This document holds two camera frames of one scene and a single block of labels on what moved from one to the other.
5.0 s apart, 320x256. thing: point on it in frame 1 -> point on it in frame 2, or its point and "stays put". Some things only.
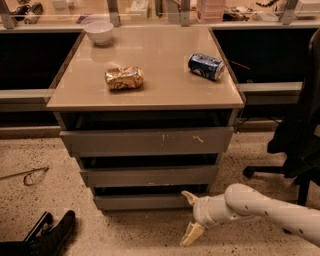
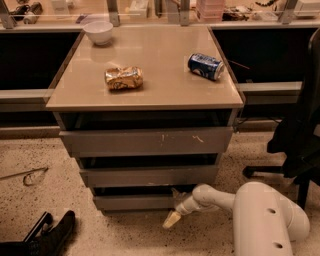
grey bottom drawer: (146, 202) stays put
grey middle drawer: (170, 176) stays put
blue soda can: (208, 67) stays put
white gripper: (202, 212) -> (184, 207)
